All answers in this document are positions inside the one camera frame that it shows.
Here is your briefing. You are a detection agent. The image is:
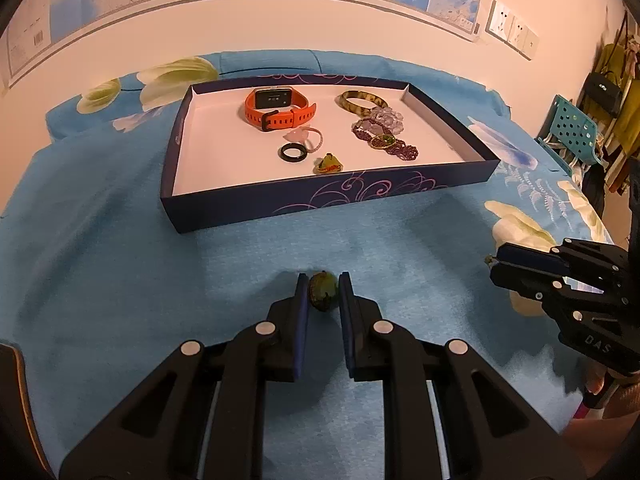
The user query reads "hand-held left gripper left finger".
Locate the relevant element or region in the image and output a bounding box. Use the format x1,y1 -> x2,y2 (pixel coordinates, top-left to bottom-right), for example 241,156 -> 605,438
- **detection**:
59,274 -> 308,480

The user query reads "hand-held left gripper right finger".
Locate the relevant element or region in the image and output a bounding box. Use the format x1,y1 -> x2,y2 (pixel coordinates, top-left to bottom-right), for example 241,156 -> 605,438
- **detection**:
338,272 -> 587,480

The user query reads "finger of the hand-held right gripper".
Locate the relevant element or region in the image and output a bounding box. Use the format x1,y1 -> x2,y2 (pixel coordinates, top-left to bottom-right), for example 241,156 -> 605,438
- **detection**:
496,239 -> 628,288
489,259 -> 593,333

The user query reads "green oval stone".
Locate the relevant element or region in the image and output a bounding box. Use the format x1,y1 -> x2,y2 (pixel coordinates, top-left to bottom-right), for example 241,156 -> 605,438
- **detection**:
307,271 -> 338,311

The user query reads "navy cardboard box tray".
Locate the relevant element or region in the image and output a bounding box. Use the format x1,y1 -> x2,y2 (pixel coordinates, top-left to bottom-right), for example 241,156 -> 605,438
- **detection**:
160,74 -> 502,234

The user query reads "orange smart watch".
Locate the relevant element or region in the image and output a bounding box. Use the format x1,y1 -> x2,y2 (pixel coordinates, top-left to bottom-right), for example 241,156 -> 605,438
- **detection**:
244,87 -> 318,132

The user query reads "person's right hand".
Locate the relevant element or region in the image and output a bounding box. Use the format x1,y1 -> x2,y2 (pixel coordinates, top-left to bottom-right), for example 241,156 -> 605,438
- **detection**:
575,360 -> 640,422

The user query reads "teal perforated chair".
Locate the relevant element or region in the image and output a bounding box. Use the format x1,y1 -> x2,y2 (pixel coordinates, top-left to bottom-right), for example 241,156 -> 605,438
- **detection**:
535,94 -> 601,177

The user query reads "black hanging bag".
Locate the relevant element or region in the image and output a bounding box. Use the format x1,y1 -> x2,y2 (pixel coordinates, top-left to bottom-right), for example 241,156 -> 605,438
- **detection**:
582,72 -> 626,116

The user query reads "blue floral blanket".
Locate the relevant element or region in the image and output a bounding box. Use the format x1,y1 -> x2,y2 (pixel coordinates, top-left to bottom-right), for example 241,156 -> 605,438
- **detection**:
0,49 -> 640,480

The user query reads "yellow hanging garment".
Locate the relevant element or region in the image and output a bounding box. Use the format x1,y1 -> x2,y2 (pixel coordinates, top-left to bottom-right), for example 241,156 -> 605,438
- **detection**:
595,42 -> 640,126

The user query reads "leopard pattern bangle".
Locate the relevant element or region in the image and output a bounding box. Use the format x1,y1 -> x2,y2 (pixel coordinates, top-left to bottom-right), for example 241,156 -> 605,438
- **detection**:
336,89 -> 388,117

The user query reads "dark wooden board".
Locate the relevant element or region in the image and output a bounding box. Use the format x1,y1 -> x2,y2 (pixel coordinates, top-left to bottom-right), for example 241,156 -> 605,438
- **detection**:
0,342 -> 56,480

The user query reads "green pendant with red cord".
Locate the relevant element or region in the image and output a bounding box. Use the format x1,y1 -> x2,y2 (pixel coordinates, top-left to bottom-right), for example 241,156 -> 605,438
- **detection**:
313,153 -> 344,175

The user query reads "purple beaded bracelet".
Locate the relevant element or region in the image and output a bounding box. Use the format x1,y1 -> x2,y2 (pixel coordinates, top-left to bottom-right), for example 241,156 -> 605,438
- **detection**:
351,122 -> 420,162

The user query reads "pink hair tie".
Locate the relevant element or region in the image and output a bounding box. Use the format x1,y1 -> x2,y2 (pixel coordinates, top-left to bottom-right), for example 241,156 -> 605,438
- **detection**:
283,126 -> 325,153

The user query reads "clear crystal bead bracelet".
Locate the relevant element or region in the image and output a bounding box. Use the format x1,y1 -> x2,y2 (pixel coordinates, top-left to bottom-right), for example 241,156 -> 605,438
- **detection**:
352,107 -> 406,136

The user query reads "white wall socket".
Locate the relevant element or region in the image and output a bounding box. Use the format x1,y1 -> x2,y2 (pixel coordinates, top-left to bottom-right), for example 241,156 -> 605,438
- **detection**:
486,0 -> 541,58

